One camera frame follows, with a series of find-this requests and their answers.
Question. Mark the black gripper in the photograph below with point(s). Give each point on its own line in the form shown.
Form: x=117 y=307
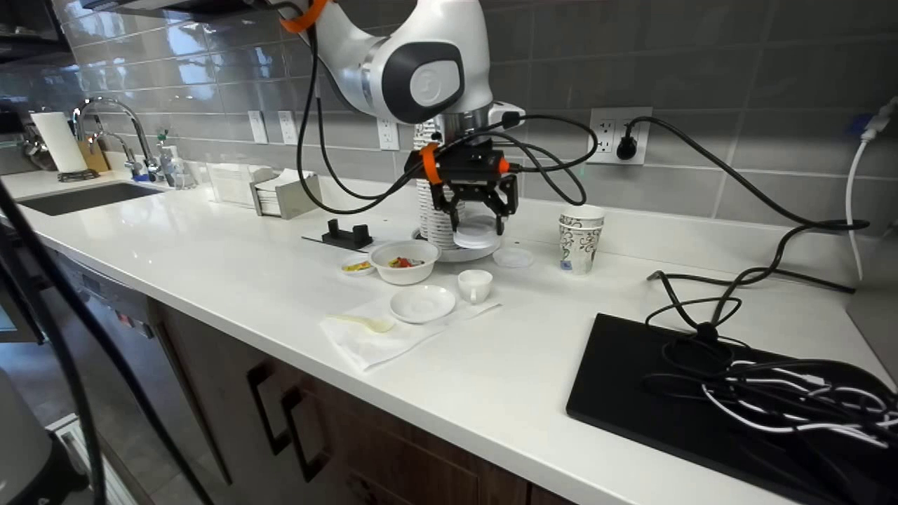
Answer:
x=477 y=182

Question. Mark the small white cup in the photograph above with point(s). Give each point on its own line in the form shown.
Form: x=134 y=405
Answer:
x=474 y=285

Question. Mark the patterned paper cup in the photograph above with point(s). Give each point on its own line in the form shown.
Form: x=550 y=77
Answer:
x=581 y=242

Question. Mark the white plate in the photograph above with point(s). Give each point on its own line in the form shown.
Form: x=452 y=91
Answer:
x=480 y=252

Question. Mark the white bowl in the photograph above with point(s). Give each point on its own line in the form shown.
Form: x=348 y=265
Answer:
x=402 y=269

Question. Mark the small white saucer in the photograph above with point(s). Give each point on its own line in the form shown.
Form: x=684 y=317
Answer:
x=423 y=304

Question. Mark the small yellow food scrap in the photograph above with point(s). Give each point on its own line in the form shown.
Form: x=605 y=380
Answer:
x=357 y=268

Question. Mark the black holder block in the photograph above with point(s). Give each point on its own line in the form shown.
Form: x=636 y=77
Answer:
x=347 y=234

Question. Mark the yellowish plastic spoon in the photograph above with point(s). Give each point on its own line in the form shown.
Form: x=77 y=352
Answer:
x=368 y=324

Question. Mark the white paper napkin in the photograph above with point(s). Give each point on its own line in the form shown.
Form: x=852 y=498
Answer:
x=375 y=346

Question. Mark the grey tissue box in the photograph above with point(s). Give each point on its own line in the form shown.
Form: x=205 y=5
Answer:
x=285 y=193

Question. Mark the black induction cooktop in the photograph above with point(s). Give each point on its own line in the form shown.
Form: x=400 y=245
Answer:
x=636 y=394

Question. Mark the dark wood cabinet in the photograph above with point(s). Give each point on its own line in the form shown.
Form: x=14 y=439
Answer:
x=402 y=457

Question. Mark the white box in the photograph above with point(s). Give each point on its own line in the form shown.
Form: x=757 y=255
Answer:
x=228 y=182

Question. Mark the clear soap bottle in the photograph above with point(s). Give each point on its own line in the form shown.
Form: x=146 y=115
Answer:
x=171 y=162

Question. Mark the chrome faucet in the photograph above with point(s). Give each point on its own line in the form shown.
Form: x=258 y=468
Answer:
x=142 y=130

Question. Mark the brown bottle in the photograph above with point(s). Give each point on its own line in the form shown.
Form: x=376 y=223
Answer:
x=94 y=154

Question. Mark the dark sink basin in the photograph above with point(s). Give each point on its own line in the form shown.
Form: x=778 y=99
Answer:
x=84 y=198

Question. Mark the white board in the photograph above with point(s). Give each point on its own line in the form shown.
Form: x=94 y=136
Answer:
x=58 y=140

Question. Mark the dark range hood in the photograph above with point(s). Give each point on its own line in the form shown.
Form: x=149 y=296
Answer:
x=30 y=28

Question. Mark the black wrist camera orange bands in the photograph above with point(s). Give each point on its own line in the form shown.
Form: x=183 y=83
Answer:
x=431 y=162

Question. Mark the small white wall switch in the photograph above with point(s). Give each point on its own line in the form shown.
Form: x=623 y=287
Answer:
x=256 y=127
x=286 y=130
x=389 y=136

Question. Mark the white wall outlet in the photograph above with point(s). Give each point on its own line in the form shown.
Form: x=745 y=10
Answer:
x=608 y=127

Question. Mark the white metal frame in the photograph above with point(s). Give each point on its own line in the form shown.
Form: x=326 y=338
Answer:
x=80 y=444

